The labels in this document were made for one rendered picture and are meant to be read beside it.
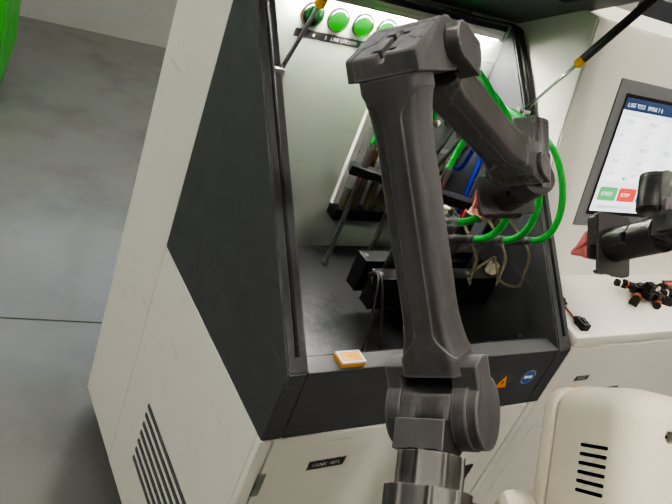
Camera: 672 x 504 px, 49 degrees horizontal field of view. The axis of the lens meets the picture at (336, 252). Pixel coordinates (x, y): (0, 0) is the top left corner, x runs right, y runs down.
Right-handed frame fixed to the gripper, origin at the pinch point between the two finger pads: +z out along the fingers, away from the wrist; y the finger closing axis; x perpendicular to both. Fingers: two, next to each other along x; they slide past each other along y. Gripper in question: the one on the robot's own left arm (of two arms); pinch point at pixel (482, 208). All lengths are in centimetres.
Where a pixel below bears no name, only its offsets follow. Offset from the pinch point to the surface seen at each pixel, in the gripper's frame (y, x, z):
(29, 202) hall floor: 99, -56, 196
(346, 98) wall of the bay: 15.0, -31.8, 26.3
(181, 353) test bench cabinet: 51, 19, 46
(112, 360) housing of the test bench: 66, 17, 93
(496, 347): -9.1, 24.2, 18.2
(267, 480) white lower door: 38, 45, 23
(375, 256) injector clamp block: 11.1, 2.8, 28.3
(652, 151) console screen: -62, -21, 27
